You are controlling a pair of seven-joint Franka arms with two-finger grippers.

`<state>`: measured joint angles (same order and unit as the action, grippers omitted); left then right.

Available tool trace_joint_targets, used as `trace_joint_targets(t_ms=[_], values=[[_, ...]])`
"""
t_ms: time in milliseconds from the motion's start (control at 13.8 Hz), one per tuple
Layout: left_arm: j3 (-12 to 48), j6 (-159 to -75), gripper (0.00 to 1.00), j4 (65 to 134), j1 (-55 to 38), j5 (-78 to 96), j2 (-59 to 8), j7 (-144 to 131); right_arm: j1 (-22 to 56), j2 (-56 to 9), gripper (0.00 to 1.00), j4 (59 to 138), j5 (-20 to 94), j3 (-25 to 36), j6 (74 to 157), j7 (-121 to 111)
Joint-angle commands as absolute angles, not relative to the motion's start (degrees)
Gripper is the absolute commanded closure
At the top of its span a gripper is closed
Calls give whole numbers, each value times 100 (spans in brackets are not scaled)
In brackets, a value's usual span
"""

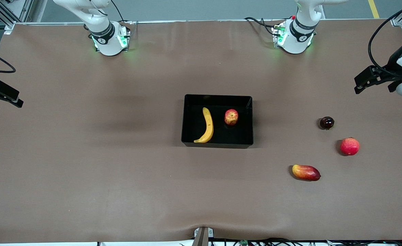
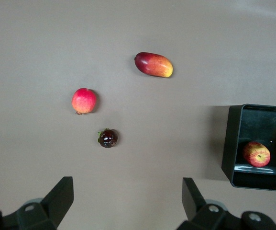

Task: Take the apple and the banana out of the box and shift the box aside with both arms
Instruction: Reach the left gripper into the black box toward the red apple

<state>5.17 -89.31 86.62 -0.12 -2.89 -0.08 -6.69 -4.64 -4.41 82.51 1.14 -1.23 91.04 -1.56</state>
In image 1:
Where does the small red yellow apple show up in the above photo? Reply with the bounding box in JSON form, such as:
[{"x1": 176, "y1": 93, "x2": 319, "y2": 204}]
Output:
[{"x1": 224, "y1": 109, "x2": 239, "y2": 126}]

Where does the yellow banana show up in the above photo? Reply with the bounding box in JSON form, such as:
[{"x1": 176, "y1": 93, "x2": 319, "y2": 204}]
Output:
[{"x1": 194, "y1": 107, "x2": 214, "y2": 143}]

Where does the black rectangular plastic box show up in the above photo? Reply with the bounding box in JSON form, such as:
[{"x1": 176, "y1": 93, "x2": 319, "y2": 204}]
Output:
[{"x1": 181, "y1": 94, "x2": 254, "y2": 149}]

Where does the dark purple plum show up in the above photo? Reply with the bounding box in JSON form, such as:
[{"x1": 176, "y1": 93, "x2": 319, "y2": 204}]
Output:
[{"x1": 320, "y1": 116, "x2": 335, "y2": 130}]

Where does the brown table cover mat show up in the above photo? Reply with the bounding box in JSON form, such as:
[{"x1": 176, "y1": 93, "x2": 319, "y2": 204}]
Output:
[{"x1": 0, "y1": 19, "x2": 402, "y2": 244}]

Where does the red yellow mango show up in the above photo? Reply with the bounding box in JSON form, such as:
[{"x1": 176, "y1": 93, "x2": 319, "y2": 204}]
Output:
[{"x1": 292, "y1": 164, "x2": 321, "y2": 181}]

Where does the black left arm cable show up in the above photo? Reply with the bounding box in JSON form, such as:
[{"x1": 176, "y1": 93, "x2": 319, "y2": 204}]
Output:
[{"x1": 368, "y1": 0, "x2": 402, "y2": 74}]

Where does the black base power cable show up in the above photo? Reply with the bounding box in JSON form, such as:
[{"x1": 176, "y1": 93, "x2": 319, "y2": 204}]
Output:
[
  {"x1": 245, "y1": 17, "x2": 277, "y2": 36},
  {"x1": 109, "y1": 0, "x2": 133, "y2": 38}
]

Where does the metal table clamp bracket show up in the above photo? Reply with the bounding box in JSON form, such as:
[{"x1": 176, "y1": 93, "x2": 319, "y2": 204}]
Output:
[{"x1": 193, "y1": 227, "x2": 214, "y2": 246}]

